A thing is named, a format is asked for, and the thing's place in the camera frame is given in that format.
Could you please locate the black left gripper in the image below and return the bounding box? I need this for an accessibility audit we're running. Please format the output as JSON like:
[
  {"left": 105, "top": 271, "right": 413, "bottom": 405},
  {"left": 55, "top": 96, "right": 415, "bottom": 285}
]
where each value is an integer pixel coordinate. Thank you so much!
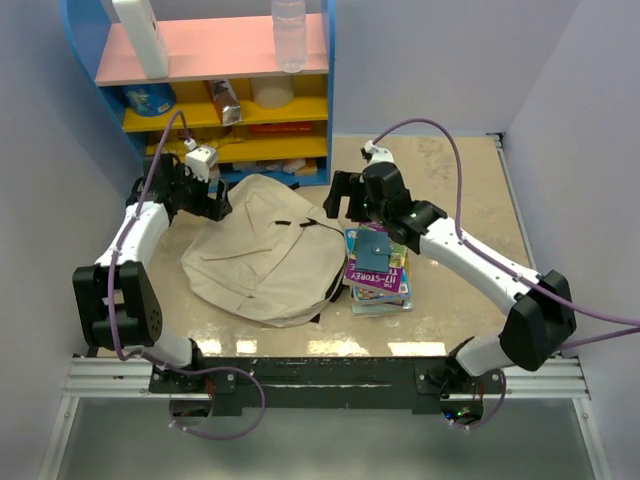
[{"left": 170, "top": 164, "right": 231, "bottom": 222}]

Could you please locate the beige student backpack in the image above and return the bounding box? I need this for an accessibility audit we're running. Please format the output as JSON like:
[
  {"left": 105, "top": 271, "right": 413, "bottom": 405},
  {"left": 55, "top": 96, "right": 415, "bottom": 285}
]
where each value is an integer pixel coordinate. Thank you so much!
[{"left": 181, "top": 174, "right": 347, "bottom": 328}]

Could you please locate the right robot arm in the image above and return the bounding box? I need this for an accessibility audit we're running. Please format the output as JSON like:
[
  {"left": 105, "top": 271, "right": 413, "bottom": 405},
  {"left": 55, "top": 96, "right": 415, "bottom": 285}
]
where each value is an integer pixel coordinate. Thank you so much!
[{"left": 323, "top": 162, "right": 576, "bottom": 394}]

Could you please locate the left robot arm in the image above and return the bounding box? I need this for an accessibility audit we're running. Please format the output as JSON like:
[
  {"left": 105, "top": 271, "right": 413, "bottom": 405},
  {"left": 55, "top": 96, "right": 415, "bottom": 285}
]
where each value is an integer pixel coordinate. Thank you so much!
[{"left": 72, "top": 146, "right": 232, "bottom": 392}]

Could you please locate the yellow snack packet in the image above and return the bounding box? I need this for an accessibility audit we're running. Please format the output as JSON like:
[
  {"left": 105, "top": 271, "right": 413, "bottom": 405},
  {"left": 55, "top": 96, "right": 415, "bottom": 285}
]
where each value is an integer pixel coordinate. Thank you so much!
[{"left": 145, "top": 136, "right": 245, "bottom": 157}]

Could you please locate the orange flat box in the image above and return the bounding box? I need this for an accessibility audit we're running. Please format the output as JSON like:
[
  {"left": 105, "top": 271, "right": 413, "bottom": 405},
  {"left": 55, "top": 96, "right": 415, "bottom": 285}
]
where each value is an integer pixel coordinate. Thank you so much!
[{"left": 248, "top": 121, "right": 314, "bottom": 135}]

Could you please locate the purple treehouse book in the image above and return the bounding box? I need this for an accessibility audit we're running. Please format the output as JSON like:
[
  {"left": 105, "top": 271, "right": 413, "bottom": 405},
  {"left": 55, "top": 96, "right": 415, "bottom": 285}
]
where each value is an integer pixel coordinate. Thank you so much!
[{"left": 344, "top": 223, "right": 409, "bottom": 296}]

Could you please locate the brown silver snack packet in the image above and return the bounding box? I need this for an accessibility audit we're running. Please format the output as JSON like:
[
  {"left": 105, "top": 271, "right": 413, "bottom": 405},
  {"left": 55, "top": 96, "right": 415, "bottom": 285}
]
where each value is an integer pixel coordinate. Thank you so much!
[{"left": 207, "top": 79, "right": 242, "bottom": 126}]

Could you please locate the colourful wooden shelf unit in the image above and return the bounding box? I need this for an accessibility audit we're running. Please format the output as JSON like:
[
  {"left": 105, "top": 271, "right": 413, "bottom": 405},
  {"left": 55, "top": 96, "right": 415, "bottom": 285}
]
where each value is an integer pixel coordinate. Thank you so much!
[{"left": 61, "top": 1, "right": 335, "bottom": 186}]

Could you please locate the white round container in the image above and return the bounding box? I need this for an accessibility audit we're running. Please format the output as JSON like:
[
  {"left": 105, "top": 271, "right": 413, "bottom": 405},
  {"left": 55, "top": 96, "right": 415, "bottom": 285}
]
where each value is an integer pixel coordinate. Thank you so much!
[{"left": 250, "top": 75, "right": 295, "bottom": 109}]

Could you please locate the blue snack cup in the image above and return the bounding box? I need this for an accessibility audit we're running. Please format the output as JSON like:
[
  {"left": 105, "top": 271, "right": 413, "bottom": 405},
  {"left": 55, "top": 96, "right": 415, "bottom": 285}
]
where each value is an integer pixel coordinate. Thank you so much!
[{"left": 121, "top": 83, "right": 176, "bottom": 117}]

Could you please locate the clear plastic water bottle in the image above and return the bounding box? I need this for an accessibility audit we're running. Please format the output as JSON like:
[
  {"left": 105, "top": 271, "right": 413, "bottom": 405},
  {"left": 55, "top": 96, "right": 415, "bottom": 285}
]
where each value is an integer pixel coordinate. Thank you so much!
[{"left": 271, "top": 0, "right": 307, "bottom": 74}]

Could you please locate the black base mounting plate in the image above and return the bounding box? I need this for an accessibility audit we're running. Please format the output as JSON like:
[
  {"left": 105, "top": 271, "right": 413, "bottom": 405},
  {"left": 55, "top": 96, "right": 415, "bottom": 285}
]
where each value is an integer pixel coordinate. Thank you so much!
[{"left": 149, "top": 356, "right": 506, "bottom": 420}]

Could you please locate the white rectangular bottle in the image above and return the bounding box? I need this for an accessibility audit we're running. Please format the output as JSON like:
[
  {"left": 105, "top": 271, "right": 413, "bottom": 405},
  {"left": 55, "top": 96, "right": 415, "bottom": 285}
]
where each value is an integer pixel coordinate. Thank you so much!
[{"left": 112, "top": 0, "right": 170, "bottom": 79}]

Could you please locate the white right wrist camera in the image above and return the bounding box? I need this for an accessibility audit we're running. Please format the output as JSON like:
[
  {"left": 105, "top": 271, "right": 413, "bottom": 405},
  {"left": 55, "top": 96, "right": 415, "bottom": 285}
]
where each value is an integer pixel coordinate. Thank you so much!
[{"left": 360, "top": 140, "right": 395, "bottom": 165}]

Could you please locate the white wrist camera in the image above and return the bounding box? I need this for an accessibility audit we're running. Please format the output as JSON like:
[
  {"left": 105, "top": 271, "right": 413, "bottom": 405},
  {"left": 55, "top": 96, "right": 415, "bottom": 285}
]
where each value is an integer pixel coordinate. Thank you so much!
[
  {"left": 185, "top": 145, "right": 218, "bottom": 182},
  {"left": 360, "top": 140, "right": 395, "bottom": 165}
]

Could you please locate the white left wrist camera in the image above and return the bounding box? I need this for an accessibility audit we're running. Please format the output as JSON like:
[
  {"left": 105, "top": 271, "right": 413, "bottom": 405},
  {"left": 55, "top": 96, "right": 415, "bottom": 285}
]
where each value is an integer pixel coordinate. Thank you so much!
[{"left": 185, "top": 145, "right": 218, "bottom": 182}]

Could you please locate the aluminium rail frame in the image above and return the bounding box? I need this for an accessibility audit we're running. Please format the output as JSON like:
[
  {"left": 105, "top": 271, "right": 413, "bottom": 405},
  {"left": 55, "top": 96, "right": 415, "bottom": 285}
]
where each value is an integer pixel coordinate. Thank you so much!
[{"left": 34, "top": 130, "right": 613, "bottom": 480}]

